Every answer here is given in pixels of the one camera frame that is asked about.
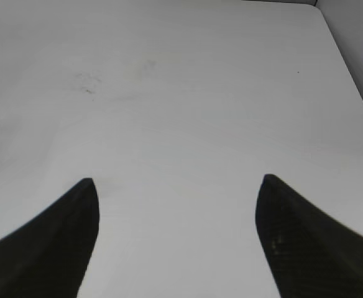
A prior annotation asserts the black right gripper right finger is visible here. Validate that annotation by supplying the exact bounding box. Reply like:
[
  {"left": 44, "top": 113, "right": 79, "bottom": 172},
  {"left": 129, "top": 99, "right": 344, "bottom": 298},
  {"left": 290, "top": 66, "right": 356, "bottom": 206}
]
[{"left": 255, "top": 174, "right": 363, "bottom": 297}]

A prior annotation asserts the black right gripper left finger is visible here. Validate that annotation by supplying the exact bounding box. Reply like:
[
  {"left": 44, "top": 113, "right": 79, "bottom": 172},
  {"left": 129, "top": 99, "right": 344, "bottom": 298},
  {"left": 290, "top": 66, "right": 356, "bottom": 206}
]
[{"left": 0, "top": 178, "right": 100, "bottom": 297}]

